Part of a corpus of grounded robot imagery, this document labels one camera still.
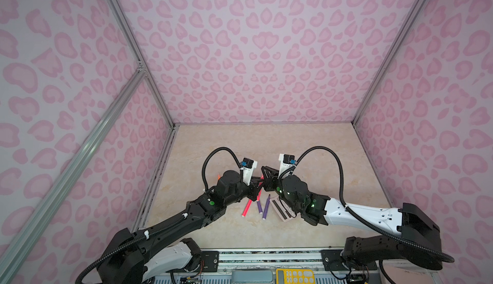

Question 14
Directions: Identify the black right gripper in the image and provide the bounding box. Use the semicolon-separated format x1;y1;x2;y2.
259;167;300;212

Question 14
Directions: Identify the pink highlighter pen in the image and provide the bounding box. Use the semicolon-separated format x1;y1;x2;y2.
256;176;264;202
241;200;252;217

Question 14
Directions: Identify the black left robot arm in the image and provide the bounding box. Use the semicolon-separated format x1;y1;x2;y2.
96;170;263;283

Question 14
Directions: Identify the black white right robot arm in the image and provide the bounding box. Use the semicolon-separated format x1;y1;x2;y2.
261;167;443;271

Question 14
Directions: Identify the purple highlighter pen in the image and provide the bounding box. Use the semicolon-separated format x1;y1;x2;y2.
256;199;263;214
262;195;271;221

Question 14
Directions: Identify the white pink calculator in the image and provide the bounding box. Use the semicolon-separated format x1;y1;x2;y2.
270;196;297;222

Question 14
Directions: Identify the grey metal pencil case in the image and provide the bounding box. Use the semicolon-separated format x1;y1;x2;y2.
231;269;274;284

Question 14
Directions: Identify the yellow calculator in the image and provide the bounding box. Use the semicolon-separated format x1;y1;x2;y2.
276;269;316;284

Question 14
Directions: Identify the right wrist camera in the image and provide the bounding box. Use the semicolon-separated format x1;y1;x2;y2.
279;154;295;174

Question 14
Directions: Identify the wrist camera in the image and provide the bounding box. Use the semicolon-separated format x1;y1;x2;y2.
279;154;295;174
240;158;258;186

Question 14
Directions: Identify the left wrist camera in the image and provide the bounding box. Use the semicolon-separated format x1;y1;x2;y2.
240;158;258;186

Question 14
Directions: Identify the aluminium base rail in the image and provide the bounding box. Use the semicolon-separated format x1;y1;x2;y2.
103;247;440;284

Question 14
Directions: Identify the black left camera cable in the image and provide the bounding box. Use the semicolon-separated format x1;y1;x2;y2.
74;146;243;284

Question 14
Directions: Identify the black camera cable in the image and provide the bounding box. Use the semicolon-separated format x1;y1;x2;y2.
292;146;455;263
74;146;243;284

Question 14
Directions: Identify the black right camera cable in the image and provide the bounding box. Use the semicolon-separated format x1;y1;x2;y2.
292;146;455;263

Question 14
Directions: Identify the diagonal aluminium frame bar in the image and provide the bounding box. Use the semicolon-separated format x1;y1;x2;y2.
1;69;146;283

